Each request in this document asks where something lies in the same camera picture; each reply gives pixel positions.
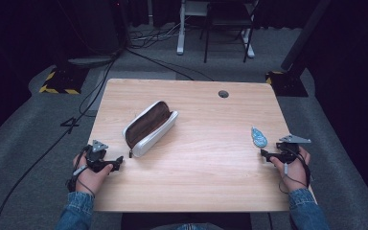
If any left hand-held gripper cable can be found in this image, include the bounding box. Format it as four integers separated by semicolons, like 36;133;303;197
65;145;96;197

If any white pencil case brown lining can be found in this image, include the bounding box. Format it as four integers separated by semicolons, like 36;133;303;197
122;100;179;159

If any black slanted stand pole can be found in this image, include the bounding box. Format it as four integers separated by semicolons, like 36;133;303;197
280;0;333;72

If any long black floor cable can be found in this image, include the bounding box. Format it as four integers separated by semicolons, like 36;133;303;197
0;52;118;230

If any small light blue patterned item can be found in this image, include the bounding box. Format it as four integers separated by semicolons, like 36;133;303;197
250;126;268;149

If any person's right hand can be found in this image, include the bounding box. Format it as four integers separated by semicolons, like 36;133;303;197
269;146;311;193

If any white desk frame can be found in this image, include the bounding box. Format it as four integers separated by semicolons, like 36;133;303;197
176;0;256;59

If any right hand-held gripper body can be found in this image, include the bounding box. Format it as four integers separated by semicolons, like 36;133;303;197
275;133;312;164

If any right hand-held gripper cable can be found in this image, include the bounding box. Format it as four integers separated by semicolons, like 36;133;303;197
278;146;312;195

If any person's left hand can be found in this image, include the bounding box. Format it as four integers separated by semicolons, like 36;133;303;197
73;153;114;196

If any bundle of floor cables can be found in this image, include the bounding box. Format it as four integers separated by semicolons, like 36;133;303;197
128;22;186;50

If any hand-held gripper cable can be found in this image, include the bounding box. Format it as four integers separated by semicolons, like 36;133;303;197
65;145;96;197
278;146;312;195

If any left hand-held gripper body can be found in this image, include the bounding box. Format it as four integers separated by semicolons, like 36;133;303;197
85;139;120;173

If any black stand base striped edge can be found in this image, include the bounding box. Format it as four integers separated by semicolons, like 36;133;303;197
38;65;90;96
264;70;310;98

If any black chair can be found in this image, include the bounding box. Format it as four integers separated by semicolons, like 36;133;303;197
199;0;261;64

